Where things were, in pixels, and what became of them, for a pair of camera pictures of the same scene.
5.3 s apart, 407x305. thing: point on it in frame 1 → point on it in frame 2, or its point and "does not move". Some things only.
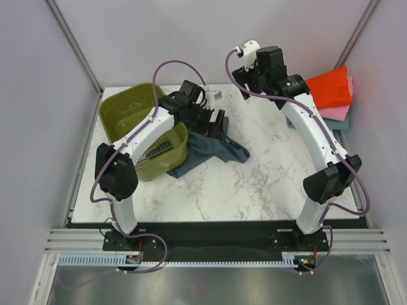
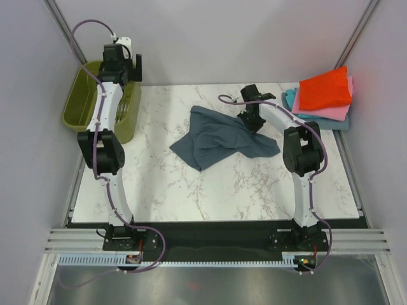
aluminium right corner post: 358,32 does not move
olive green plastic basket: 123,107 → 79,100
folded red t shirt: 331,89 does not move
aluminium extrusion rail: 341,240 does not move
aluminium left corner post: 54,10 does not move
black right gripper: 242,77 → 252,128
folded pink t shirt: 339,113 does not move
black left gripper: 208,129 → 137,72
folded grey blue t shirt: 332,124 does not move
